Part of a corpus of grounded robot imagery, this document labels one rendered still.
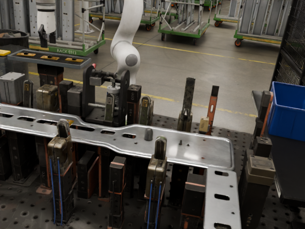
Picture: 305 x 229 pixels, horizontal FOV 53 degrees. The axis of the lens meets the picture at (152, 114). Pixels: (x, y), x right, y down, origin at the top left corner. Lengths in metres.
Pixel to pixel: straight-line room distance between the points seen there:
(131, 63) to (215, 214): 0.92
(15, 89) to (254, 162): 1.04
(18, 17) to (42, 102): 4.70
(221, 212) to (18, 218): 0.78
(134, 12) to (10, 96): 0.70
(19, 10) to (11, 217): 4.96
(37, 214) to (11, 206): 0.12
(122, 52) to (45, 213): 0.82
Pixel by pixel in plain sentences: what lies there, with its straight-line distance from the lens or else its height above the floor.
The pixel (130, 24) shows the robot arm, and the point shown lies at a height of 1.33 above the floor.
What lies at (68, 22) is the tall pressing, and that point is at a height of 0.63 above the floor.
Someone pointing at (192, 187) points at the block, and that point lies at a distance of 1.01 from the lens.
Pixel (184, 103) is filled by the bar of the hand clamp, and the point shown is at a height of 1.11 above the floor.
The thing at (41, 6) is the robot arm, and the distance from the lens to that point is 1.52.
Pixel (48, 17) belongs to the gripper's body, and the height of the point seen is 1.36.
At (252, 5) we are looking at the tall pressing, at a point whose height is 0.94.
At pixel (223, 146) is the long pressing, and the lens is 1.22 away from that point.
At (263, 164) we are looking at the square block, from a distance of 1.06.
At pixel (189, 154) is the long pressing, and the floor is 1.00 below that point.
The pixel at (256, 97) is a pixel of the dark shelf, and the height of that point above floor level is 1.03.
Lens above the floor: 1.61
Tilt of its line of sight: 26 degrees down
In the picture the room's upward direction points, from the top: 5 degrees clockwise
